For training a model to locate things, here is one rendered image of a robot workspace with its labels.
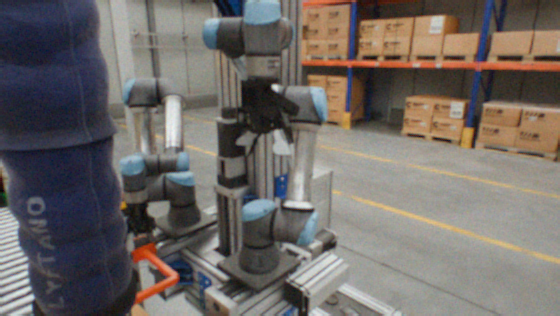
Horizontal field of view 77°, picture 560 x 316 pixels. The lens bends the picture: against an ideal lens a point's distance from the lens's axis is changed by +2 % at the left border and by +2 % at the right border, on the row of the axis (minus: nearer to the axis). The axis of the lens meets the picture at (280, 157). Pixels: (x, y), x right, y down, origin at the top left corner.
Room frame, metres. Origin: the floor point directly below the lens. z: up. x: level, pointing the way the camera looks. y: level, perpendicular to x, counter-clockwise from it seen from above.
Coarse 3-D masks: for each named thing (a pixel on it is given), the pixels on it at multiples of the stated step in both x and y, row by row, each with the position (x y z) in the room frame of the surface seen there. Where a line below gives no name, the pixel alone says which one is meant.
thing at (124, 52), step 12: (120, 0) 4.10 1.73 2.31; (120, 12) 4.09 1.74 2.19; (120, 24) 4.08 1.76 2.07; (120, 36) 4.07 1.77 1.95; (120, 48) 4.07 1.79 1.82; (120, 60) 4.09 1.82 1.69; (132, 60) 4.14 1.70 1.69; (120, 72) 4.12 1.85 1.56; (132, 72) 4.13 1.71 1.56; (132, 120) 4.07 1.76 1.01; (132, 132) 4.06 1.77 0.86; (132, 144) 4.08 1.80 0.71
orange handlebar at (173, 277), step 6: (144, 252) 1.09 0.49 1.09; (150, 252) 1.09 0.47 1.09; (150, 258) 1.06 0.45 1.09; (156, 258) 1.05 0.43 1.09; (156, 264) 1.02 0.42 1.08; (162, 264) 1.02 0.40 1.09; (162, 270) 1.00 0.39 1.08; (168, 270) 0.98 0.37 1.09; (168, 276) 0.97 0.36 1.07; (174, 276) 0.95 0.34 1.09; (162, 282) 0.92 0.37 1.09; (168, 282) 0.93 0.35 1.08; (174, 282) 0.94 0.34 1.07; (150, 288) 0.89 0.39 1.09; (156, 288) 0.90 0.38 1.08; (162, 288) 0.91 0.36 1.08; (138, 294) 0.87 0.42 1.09; (144, 294) 0.87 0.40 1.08; (150, 294) 0.88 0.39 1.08; (138, 300) 0.85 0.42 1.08
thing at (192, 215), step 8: (176, 208) 1.39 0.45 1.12; (184, 208) 1.39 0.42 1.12; (192, 208) 1.41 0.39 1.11; (168, 216) 1.40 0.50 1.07; (176, 216) 1.38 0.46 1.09; (184, 216) 1.38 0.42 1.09; (192, 216) 1.39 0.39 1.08; (200, 216) 1.44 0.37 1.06; (168, 224) 1.39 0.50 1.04; (176, 224) 1.37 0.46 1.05; (184, 224) 1.37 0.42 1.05; (192, 224) 1.39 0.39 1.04
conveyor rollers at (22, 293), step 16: (0, 208) 2.61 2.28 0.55; (0, 224) 2.37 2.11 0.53; (16, 224) 2.37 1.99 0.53; (0, 240) 2.15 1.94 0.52; (16, 240) 2.15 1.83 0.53; (0, 256) 1.94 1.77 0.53; (16, 256) 1.93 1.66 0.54; (0, 272) 1.75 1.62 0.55; (16, 272) 1.78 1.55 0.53; (0, 288) 1.61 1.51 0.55; (16, 288) 1.63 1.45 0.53; (0, 304) 1.50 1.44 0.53; (16, 304) 1.49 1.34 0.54
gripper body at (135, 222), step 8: (136, 208) 1.08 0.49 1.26; (144, 208) 1.09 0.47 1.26; (128, 216) 1.12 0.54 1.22; (136, 216) 1.09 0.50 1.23; (144, 216) 1.08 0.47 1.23; (152, 216) 1.12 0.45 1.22; (128, 224) 1.10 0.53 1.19; (136, 224) 1.06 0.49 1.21; (144, 224) 1.09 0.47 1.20; (152, 224) 1.12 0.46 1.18; (136, 232) 1.06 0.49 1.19; (144, 232) 1.08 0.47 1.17
